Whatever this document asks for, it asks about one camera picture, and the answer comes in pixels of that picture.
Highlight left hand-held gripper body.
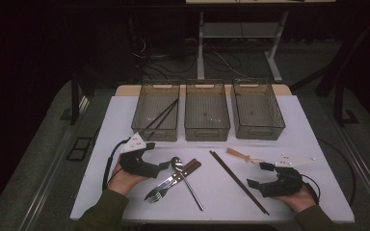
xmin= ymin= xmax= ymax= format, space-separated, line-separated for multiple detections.
xmin=119 ymin=132 xmax=162 ymax=179

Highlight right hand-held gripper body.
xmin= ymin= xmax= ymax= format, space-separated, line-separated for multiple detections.
xmin=258 ymin=153 xmax=317 ymax=198

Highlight brown chopstick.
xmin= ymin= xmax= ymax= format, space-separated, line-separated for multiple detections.
xmin=211 ymin=150 xmax=270 ymax=215
xmin=209 ymin=151 xmax=267 ymax=216

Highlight black chopstick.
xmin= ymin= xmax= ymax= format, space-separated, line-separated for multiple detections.
xmin=140 ymin=98 xmax=179 ymax=135
xmin=145 ymin=105 xmax=179 ymax=140

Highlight small wooden knife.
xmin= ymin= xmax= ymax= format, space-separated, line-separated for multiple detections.
xmin=225 ymin=147 xmax=264 ymax=167

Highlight smoky clear plastic bin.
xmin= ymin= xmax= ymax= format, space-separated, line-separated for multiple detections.
xmin=183 ymin=80 xmax=231 ymax=142
xmin=230 ymin=80 xmax=286 ymax=141
xmin=130 ymin=81 xmax=181 ymax=142

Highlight person's right hand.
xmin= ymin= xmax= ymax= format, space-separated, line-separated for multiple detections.
xmin=274 ymin=186 xmax=317 ymax=214

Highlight person's left hand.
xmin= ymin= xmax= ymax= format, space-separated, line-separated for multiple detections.
xmin=106 ymin=162 xmax=148 ymax=196

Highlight metal spoon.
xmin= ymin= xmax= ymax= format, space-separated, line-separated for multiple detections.
xmin=170 ymin=156 xmax=205 ymax=212

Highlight white table cover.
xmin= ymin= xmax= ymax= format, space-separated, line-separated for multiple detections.
xmin=69 ymin=94 xmax=356 ymax=224

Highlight black upright stand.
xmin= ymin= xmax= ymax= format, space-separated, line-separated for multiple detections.
xmin=70 ymin=70 xmax=97 ymax=126

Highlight black slanted stand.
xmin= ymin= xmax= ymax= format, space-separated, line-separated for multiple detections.
xmin=290 ymin=15 xmax=370 ymax=128

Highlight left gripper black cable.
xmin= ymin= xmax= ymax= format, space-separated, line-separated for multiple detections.
xmin=101 ymin=138 xmax=131 ymax=191

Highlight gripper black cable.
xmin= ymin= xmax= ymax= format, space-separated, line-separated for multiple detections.
xmin=302 ymin=173 xmax=321 ymax=205
xmin=101 ymin=138 xmax=131 ymax=191

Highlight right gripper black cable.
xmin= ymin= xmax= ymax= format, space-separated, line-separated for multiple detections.
xmin=302 ymin=173 xmax=321 ymax=205

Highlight wooden-handled fork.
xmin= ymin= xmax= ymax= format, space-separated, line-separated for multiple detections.
xmin=146 ymin=161 xmax=202 ymax=204

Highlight black rectangular floor frame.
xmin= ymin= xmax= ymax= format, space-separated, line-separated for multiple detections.
xmin=66 ymin=137 xmax=93 ymax=162

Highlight thin black cable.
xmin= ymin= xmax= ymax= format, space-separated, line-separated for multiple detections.
xmin=316 ymin=138 xmax=357 ymax=207

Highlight tangle of floor cables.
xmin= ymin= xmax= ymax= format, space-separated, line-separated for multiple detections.
xmin=131 ymin=35 xmax=249 ymax=81

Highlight aluminium rail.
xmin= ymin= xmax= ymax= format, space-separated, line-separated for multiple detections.
xmin=336 ymin=124 xmax=370 ymax=222
xmin=18 ymin=95 xmax=91 ymax=231

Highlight white metal desk frame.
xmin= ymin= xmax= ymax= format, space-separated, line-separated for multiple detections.
xmin=197 ymin=11 xmax=290 ymax=83

